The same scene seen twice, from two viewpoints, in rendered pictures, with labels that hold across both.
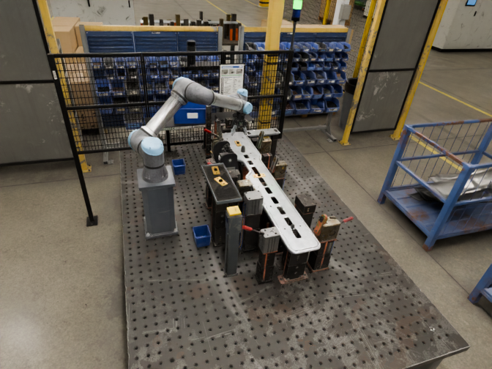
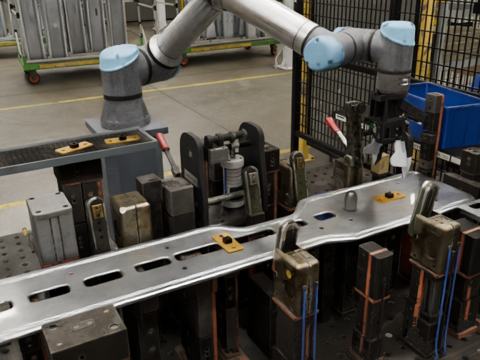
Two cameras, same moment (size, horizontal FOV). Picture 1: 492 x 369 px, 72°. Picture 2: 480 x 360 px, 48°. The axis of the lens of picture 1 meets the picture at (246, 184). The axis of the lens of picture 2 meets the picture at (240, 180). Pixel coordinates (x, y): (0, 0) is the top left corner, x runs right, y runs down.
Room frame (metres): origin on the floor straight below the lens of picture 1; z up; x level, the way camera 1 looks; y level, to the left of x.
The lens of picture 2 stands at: (1.82, -1.11, 1.58)
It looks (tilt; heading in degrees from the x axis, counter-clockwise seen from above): 23 degrees down; 83
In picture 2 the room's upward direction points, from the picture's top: 1 degrees counter-clockwise
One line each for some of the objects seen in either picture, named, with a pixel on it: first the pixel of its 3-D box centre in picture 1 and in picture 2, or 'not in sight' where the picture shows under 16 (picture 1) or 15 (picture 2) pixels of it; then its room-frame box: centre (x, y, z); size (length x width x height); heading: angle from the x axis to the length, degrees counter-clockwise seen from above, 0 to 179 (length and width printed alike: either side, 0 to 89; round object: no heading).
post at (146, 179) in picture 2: (231, 200); (154, 251); (1.75, 0.08, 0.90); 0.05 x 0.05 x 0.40; 21
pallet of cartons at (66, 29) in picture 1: (82, 56); not in sight; (5.92, 2.98, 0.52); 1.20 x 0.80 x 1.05; 17
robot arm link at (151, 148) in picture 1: (152, 151); (122, 69); (1.67, 0.55, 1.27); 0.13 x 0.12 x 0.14; 45
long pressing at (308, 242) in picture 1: (261, 177); (221, 248); (1.90, -0.10, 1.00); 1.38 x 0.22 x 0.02; 21
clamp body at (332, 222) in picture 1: (323, 244); not in sight; (1.44, -0.47, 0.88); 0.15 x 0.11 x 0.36; 111
